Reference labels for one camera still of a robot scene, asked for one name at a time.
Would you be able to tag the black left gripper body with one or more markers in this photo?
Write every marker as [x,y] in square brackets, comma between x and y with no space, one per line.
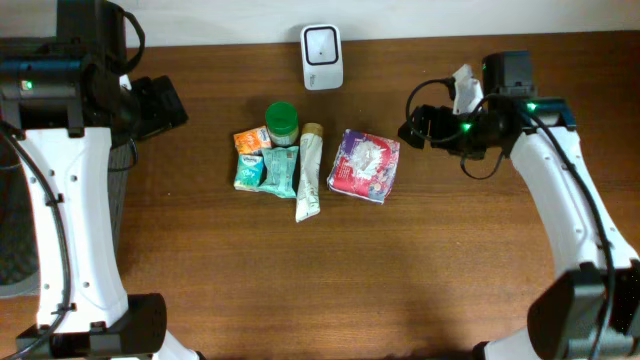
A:
[148,120]

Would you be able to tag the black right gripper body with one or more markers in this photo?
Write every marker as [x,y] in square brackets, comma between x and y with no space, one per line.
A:
[430,126]

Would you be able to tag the orange Kleenex tissue pack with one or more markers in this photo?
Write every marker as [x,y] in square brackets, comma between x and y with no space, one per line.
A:
[252,142]

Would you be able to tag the teal Kleenex tissue pack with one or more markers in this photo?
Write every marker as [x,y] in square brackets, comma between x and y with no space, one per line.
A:
[249,173]

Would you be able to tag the green lid jar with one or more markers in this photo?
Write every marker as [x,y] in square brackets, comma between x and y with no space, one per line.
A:
[282,123]

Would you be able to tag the red purple package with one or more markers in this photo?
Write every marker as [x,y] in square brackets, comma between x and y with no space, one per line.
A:
[365,166]

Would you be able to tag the teal snack pouch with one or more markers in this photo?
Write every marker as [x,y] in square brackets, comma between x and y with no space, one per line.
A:
[280,164]

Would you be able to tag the white cream tube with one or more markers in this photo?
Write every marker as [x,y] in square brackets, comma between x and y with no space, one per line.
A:
[310,151]

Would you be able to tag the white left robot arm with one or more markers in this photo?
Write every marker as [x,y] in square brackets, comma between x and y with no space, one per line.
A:
[66,103]

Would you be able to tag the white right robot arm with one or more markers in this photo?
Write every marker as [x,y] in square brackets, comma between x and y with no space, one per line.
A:
[591,311]

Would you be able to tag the white barcode scanner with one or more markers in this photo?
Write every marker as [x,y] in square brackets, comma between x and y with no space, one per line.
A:
[322,59]

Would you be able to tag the grey plastic basket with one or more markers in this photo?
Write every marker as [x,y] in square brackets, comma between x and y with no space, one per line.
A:
[19,256]

